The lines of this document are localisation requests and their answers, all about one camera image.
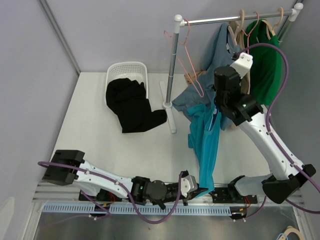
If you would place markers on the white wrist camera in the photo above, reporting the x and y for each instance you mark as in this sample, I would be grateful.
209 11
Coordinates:
242 65
188 185

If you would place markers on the grey wall corner profile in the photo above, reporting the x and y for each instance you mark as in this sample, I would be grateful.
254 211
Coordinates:
49 15

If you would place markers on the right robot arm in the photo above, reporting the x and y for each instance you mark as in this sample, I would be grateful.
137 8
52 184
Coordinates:
287 173

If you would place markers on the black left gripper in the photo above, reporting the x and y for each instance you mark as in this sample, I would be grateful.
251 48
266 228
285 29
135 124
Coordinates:
192 195

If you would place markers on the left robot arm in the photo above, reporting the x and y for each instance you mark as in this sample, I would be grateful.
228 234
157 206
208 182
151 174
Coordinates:
68 167

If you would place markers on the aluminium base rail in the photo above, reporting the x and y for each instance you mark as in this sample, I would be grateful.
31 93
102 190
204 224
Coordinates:
70 194

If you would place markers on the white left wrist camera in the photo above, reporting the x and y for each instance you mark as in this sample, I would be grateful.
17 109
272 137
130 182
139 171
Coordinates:
188 185

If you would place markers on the white perforated plastic basket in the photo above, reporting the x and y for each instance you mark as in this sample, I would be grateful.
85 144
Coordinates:
125 72

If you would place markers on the light blue wire hanger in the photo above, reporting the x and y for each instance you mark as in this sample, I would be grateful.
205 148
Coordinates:
212 115

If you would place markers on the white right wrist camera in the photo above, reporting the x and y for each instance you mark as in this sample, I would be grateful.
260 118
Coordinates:
242 65

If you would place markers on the beige hanger on floor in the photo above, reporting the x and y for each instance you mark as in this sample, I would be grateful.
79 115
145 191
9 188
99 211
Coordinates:
290 230

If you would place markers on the white slotted cable duct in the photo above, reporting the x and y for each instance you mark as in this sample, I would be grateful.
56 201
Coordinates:
117 209

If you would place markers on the beige t shirt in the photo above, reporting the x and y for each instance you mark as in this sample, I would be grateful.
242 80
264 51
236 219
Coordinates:
241 40

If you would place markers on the green t shirt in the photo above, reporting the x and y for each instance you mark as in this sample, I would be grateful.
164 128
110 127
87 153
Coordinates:
265 73

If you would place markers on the grey blue t shirt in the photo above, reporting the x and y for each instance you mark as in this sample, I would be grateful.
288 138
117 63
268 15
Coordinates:
197 100

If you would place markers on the teal t shirt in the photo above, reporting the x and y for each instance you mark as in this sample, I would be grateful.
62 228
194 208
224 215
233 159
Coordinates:
204 143

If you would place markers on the silver white clothes rack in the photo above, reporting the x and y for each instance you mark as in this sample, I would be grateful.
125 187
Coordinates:
287 17

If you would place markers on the black t shirt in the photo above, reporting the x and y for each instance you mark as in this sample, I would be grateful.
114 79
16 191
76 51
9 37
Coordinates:
135 119

